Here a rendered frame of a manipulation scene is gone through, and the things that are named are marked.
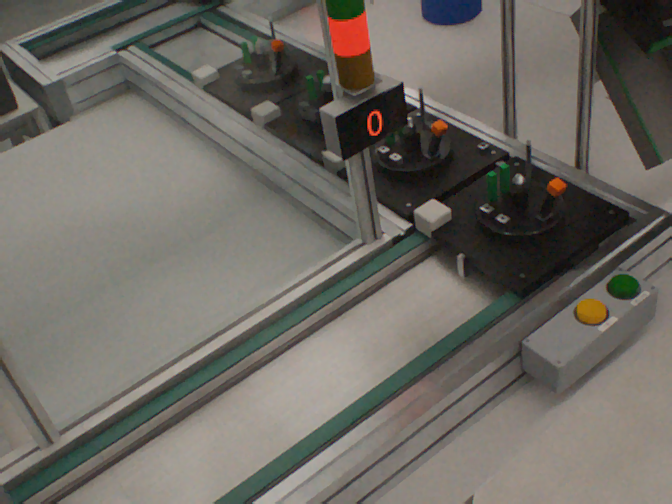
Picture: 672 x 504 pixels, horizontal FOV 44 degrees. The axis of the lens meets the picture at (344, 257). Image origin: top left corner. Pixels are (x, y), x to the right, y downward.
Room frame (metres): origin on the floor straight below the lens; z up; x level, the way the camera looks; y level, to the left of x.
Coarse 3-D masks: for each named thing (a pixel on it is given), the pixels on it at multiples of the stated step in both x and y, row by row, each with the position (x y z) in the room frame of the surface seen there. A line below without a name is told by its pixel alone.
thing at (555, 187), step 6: (540, 180) 0.97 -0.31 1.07; (546, 180) 0.97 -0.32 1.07; (552, 180) 0.96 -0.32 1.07; (558, 180) 0.96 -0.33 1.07; (546, 186) 0.96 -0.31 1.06; (552, 186) 0.95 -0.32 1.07; (558, 186) 0.95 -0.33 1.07; (564, 186) 0.95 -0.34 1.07; (552, 192) 0.95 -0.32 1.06; (558, 192) 0.94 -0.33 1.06; (546, 198) 0.96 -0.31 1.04; (552, 198) 0.95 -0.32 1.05; (546, 204) 0.96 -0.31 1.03; (552, 204) 0.96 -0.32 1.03; (546, 210) 0.96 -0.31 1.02; (546, 216) 0.97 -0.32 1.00
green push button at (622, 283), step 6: (618, 276) 0.84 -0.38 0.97; (624, 276) 0.84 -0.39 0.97; (630, 276) 0.84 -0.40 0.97; (612, 282) 0.83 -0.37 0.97; (618, 282) 0.83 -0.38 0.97; (624, 282) 0.83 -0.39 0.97; (630, 282) 0.82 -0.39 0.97; (636, 282) 0.82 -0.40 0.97; (612, 288) 0.82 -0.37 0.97; (618, 288) 0.82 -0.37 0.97; (624, 288) 0.81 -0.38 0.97; (630, 288) 0.81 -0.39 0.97; (636, 288) 0.81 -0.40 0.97; (618, 294) 0.81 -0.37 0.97; (624, 294) 0.81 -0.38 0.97; (630, 294) 0.81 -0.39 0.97
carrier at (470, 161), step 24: (408, 120) 1.23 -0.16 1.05; (384, 144) 1.27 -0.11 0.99; (408, 144) 1.23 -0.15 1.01; (456, 144) 1.25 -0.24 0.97; (384, 168) 1.20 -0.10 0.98; (408, 168) 1.18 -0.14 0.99; (432, 168) 1.17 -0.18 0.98; (456, 168) 1.18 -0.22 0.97; (480, 168) 1.16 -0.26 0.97; (384, 192) 1.15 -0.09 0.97; (408, 192) 1.14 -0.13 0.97; (432, 192) 1.12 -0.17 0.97; (456, 192) 1.13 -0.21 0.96; (408, 216) 1.08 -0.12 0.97
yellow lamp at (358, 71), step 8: (336, 56) 1.01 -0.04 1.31; (344, 56) 1.01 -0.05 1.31; (352, 56) 1.00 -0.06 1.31; (360, 56) 1.00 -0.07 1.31; (368, 56) 1.01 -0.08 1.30; (336, 64) 1.02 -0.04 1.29; (344, 64) 1.00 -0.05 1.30; (352, 64) 1.00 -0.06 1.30; (360, 64) 1.00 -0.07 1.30; (368, 64) 1.01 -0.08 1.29; (344, 72) 1.00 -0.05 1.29; (352, 72) 1.00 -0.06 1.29; (360, 72) 1.00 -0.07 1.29; (368, 72) 1.00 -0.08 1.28; (344, 80) 1.01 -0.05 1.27; (352, 80) 1.00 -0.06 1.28; (360, 80) 1.00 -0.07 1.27; (368, 80) 1.00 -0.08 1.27; (352, 88) 1.00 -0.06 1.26; (360, 88) 1.00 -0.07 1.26
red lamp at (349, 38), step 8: (360, 16) 1.01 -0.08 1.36; (336, 24) 1.00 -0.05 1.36; (344, 24) 1.00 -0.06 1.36; (352, 24) 1.00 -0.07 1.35; (360, 24) 1.00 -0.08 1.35; (336, 32) 1.01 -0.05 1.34; (344, 32) 1.00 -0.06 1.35; (352, 32) 1.00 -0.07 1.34; (360, 32) 1.00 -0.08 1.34; (368, 32) 1.02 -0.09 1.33; (336, 40) 1.01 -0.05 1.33; (344, 40) 1.00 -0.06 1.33; (352, 40) 1.00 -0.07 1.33; (360, 40) 1.00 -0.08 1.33; (368, 40) 1.01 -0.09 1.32; (336, 48) 1.01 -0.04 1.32; (344, 48) 1.00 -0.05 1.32; (352, 48) 1.00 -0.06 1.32; (360, 48) 1.00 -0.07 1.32; (368, 48) 1.01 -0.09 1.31
